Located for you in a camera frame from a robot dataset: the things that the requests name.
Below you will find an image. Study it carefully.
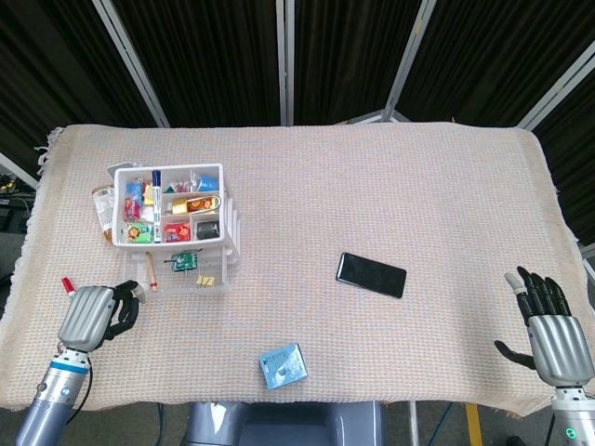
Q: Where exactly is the red snack packet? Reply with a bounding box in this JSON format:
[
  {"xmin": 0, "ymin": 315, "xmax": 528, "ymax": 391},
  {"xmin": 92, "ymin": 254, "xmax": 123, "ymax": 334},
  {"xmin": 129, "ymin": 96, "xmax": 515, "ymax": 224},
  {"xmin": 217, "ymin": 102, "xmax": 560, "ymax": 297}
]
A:
[{"xmin": 163, "ymin": 222, "xmax": 192, "ymax": 243}]

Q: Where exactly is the blue card packet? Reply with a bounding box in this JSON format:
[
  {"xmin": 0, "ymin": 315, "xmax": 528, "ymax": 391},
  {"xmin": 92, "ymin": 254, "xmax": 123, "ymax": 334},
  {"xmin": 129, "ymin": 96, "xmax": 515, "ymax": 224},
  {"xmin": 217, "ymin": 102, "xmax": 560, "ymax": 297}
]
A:
[{"xmin": 258, "ymin": 342, "xmax": 310, "ymax": 391}]

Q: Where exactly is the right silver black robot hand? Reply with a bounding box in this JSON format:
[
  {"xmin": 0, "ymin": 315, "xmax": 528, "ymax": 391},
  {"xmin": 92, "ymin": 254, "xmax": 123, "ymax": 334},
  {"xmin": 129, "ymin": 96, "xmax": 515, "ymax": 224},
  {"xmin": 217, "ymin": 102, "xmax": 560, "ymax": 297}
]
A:
[{"xmin": 493, "ymin": 266, "xmax": 595, "ymax": 387}]

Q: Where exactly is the wooden stick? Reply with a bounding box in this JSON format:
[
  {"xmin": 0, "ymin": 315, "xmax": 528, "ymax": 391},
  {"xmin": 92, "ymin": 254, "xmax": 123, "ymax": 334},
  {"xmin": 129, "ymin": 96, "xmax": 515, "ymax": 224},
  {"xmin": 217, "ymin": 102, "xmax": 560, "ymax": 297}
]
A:
[{"xmin": 146, "ymin": 252, "xmax": 159, "ymax": 293}]

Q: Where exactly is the black plastic packet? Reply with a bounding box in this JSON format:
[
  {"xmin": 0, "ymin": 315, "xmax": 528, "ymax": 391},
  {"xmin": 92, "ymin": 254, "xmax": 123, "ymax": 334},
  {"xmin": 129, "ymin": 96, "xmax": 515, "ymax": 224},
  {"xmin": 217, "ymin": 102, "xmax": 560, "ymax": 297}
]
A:
[{"xmin": 195, "ymin": 220, "xmax": 221, "ymax": 241}]

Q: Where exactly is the blue capped white marker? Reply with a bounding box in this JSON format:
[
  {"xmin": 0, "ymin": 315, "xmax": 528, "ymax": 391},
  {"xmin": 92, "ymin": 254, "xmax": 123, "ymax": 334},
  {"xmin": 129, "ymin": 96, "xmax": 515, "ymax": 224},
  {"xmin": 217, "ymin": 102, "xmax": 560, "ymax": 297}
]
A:
[{"xmin": 151, "ymin": 169, "xmax": 165, "ymax": 244}]

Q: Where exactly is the dark equipment with cables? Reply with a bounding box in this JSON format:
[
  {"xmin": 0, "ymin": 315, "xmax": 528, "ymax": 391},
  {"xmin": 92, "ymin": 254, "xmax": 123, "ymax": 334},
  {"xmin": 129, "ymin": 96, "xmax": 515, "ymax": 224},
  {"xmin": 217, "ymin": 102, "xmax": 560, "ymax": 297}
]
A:
[{"xmin": 0, "ymin": 171, "xmax": 38, "ymax": 233}]

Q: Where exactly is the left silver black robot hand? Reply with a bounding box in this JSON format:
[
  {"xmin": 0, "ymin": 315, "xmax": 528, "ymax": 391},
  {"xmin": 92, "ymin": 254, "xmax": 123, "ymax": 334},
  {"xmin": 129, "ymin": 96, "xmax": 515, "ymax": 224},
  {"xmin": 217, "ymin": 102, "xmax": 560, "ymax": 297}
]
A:
[{"xmin": 58, "ymin": 280, "xmax": 147, "ymax": 352}]

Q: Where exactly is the clear plastic storage bin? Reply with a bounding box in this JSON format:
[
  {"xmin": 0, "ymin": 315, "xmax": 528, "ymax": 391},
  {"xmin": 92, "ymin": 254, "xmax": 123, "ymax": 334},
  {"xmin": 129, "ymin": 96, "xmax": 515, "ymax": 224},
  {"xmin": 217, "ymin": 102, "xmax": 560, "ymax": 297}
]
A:
[{"xmin": 121, "ymin": 250, "xmax": 232, "ymax": 296}]

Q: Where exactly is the blue white crumpled packet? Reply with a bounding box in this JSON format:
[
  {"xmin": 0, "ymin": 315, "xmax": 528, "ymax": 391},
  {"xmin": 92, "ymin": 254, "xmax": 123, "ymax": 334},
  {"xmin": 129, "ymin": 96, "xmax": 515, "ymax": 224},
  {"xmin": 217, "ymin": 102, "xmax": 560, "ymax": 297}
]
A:
[{"xmin": 192, "ymin": 170, "xmax": 220, "ymax": 191}]

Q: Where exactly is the beige woven tablecloth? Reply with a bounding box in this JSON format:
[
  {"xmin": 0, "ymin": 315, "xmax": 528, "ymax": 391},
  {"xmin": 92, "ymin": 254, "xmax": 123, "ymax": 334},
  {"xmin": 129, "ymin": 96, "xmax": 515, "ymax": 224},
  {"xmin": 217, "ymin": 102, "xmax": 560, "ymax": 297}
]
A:
[{"xmin": 0, "ymin": 121, "xmax": 588, "ymax": 415}]

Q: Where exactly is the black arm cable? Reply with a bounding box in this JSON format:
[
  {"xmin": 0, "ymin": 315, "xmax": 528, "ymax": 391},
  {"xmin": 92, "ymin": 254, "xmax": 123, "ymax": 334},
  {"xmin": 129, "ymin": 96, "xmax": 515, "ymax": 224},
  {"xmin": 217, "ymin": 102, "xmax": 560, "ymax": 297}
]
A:
[{"xmin": 64, "ymin": 356, "xmax": 95, "ymax": 425}]

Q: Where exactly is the white drawer organizer box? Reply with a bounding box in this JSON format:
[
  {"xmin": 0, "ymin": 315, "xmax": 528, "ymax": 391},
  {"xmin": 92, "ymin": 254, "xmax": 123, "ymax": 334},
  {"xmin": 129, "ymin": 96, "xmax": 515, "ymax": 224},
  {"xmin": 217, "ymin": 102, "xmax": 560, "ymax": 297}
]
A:
[{"xmin": 106, "ymin": 161, "xmax": 243, "ymax": 280}]

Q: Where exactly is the black smartphone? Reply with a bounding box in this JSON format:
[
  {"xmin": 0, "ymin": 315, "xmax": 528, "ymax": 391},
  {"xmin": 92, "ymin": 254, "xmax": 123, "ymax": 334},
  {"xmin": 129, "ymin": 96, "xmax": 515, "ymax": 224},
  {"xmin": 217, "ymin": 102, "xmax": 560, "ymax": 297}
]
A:
[{"xmin": 335, "ymin": 251, "xmax": 408, "ymax": 300}]

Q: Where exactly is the green circuit board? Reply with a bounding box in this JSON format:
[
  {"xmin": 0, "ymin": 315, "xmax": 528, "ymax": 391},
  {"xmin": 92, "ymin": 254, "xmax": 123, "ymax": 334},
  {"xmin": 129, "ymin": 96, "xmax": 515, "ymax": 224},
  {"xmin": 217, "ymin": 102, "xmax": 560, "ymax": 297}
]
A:
[{"xmin": 169, "ymin": 252, "xmax": 198, "ymax": 273}]

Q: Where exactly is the white metal table leg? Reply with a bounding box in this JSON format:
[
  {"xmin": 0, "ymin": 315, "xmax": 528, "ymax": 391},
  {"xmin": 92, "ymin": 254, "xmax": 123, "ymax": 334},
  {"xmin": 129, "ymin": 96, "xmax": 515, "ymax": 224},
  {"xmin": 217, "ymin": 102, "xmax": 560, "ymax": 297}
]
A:
[{"xmin": 407, "ymin": 401, "xmax": 420, "ymax": 446}]

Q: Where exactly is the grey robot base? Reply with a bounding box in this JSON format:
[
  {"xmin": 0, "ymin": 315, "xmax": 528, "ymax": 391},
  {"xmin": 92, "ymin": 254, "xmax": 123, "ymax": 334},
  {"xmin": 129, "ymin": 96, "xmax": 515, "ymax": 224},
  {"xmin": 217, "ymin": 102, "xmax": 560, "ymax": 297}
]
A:
[{"xmin": 185, "ymin": 401, "xmax": 387, "ymax": 446}]

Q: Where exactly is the green lion print packet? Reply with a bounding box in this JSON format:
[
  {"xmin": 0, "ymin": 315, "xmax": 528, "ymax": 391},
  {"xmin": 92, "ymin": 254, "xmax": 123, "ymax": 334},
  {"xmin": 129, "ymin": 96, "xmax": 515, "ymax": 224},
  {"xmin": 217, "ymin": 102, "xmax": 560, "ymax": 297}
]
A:
[{"xmin": 123, "ymin": 221, "xmax": 154, "ymax": 243}]

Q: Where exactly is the brown bottle with white label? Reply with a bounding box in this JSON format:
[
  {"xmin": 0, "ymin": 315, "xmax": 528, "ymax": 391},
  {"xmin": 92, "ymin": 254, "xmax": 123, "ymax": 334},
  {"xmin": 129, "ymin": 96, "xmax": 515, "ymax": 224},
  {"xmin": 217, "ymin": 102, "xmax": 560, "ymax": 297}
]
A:
[{"xmin": 91, "ymin": 184, "xmax": 116, "ymax": 243}]

